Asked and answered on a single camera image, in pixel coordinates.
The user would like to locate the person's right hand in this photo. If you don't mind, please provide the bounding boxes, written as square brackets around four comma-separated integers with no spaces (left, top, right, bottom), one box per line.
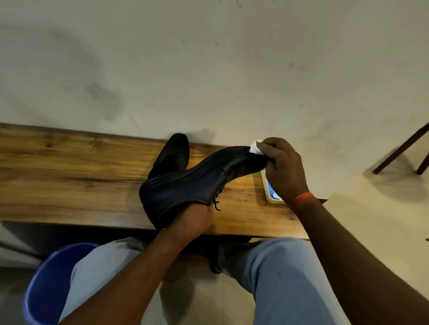
[256,137,310,203]

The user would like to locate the person's left hand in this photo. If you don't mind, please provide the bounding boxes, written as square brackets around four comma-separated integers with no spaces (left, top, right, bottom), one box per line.
[164,202,215,251]

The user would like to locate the black leather lace-up shoe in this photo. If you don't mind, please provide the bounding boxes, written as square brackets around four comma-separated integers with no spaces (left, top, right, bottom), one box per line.
[139,146,269,231]
[147,133,190,179]

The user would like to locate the person's right forearm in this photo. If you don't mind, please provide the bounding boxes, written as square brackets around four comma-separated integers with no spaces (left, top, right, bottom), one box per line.
[291,196,429,325]

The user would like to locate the person's left forearm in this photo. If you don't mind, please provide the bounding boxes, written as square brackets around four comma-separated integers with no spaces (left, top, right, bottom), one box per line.
[60,231,184,325]

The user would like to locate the orange wristband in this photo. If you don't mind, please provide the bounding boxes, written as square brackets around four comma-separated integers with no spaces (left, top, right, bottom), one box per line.
[289,192,316,212]

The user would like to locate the person's right leg grey trousers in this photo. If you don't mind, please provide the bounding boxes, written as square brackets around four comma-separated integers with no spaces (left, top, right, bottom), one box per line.
[218,237,351,325]

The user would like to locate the person's leg grey trousers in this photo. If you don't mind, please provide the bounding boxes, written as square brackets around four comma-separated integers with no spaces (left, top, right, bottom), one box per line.
[59,237,168,325]
[218,237,351,325]

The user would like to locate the person's left leg grey trousers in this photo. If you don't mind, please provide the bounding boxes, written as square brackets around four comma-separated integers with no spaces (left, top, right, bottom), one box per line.
[59,237,168,325]

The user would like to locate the blue plastic bucket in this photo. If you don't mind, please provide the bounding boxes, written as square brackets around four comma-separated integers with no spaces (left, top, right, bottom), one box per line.
[23,242,101,325]

